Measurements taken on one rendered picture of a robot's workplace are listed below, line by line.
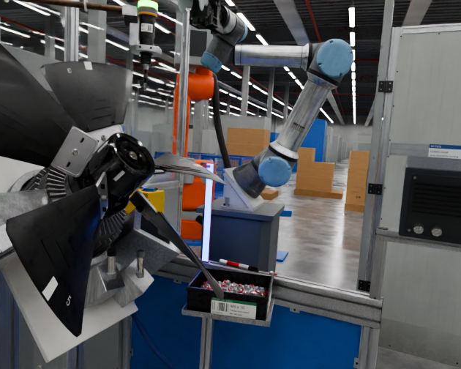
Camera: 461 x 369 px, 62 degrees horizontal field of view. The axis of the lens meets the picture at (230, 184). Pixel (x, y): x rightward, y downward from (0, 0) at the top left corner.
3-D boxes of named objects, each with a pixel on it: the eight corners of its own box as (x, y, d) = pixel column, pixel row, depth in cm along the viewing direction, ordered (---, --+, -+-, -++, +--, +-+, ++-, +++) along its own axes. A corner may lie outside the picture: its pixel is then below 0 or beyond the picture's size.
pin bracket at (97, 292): (72, 284, 84) (96, 265, 81) (91, 280, 89) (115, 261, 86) (81, 310, 83) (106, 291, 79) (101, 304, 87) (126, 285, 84)
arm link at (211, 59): (220, 73, 140) (236, 47, 136) (215, 75, 129) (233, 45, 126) (202, 61, 139) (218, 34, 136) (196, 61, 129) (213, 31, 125)
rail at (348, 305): (120, 266, 142) (121, 244, 141) (127, 263, 145) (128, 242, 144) (379, 329, 104) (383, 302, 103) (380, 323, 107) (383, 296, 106)
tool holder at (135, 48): (119, 47, 84) (121, 1, 83) (123, 54, 91) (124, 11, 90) (161, 51, 86) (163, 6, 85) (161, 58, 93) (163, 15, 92)
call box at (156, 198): (110, 216, 138) (111, 187, 137) (129, 212, 147) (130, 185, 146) (146, 222, 131) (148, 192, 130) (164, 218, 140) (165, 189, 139)
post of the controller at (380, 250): (369, 298, 105) (376, 228, 103) (369, 294, 107) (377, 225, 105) (380, 300, 104) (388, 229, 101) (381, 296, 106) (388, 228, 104)
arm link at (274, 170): (281, 183, 150) (354, 49, 132) (282, 195, 136) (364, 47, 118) (254, 169, 149) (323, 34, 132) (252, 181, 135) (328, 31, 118)
